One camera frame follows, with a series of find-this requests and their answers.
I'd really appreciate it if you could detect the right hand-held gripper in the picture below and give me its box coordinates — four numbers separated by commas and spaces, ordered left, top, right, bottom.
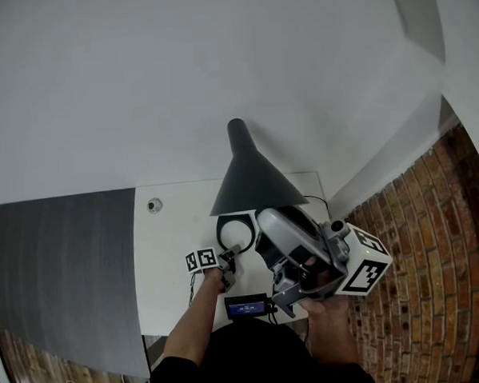
253, 201, 396, 321

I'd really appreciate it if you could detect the person's left forearm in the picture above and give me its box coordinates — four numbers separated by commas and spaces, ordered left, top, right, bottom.
158, 267, 230, 370

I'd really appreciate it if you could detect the white desk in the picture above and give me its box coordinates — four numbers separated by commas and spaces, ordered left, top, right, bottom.
130, 170, 341, 373

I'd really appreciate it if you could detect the black chest-mounted screen device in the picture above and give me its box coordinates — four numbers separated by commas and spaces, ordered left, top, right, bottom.
223, 291, 279, 321

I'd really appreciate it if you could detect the person's right hand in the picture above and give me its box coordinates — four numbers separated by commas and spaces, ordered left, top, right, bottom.
301, 255, 341, 300

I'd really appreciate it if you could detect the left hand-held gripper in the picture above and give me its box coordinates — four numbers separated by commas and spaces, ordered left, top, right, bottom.
184, 244, 245, 295

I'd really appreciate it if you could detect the person's black shirt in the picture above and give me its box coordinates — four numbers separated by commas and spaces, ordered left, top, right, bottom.
124, 311, 381, 383

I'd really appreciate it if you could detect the black desk lamp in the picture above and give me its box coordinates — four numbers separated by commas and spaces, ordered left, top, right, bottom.
204, 114, 312, 256

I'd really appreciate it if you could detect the thin black cable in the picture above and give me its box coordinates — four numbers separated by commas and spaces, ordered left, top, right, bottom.
303, 193, 329, 220

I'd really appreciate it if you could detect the person's right forearm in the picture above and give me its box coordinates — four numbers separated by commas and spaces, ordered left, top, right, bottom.
303, 294, 360, 368

